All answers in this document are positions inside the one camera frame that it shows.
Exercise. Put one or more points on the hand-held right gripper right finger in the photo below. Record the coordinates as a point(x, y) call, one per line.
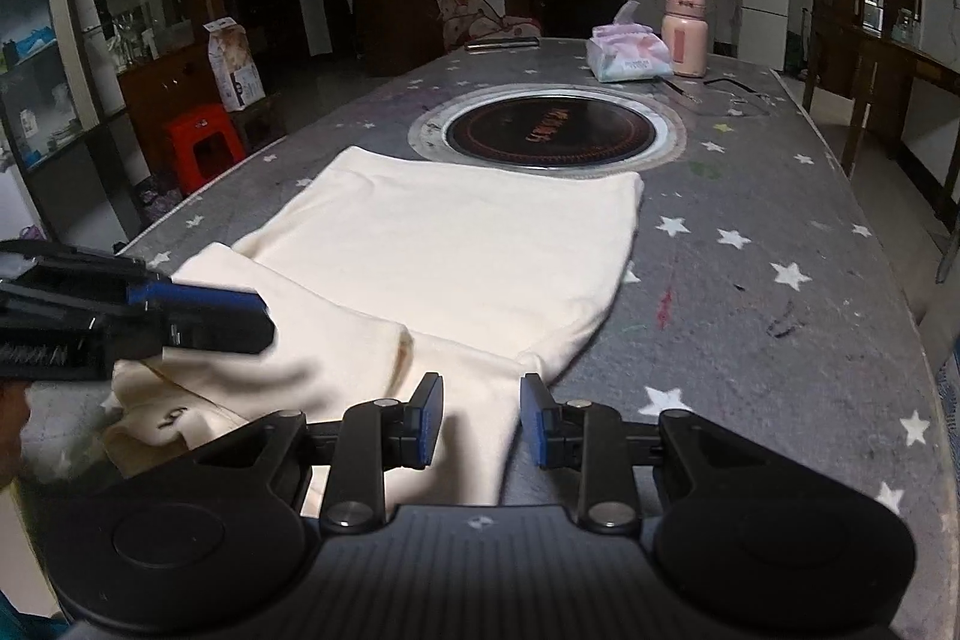
point(534, 421)

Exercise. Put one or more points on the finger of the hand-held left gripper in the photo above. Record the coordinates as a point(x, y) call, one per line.
point(195, 296)
point(217, 331)

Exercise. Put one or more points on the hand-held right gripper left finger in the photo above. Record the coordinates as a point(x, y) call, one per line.
point(426, 422)

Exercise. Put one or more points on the cream pants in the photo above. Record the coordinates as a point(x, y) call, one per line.
point(450, 250)

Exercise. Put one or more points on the red plastic stool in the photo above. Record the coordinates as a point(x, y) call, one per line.
point(202, 141)

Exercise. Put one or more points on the low wooden stool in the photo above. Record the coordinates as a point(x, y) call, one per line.
point(262, 123)

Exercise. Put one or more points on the printed paper bag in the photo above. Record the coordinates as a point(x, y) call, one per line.
point(236, 66)

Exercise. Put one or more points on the grey star-print table cover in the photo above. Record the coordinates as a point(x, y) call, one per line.
point(750, 325)

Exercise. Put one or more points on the tall glass display cabinet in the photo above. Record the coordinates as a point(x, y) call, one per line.
point(75, 48)

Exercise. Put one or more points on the round black induction cooker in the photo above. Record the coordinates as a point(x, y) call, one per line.
point(547, 130)

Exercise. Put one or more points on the pink white soft tissue pack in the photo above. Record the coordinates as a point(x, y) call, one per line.
point(626, 55)

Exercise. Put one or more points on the dotted red play tent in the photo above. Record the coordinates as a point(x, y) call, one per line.
point(469, 18)

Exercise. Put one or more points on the pink thermos bottle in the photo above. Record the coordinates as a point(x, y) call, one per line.
point(684, 36)

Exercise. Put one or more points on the wooden desk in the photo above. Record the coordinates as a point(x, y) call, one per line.
point(885, 59)

